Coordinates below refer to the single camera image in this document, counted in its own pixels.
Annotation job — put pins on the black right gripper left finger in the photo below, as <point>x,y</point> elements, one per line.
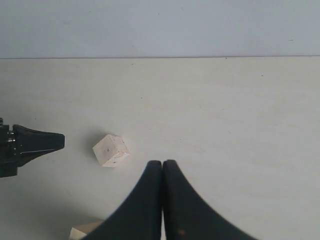
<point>139,217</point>

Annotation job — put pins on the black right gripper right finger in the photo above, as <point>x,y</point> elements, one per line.
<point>187,216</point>

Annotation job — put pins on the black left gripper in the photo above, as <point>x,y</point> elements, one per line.
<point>30,144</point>

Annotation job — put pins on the large pale wooden cube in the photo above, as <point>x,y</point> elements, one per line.
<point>78,232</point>

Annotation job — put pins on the small wooden cube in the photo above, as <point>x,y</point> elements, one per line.
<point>110,150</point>

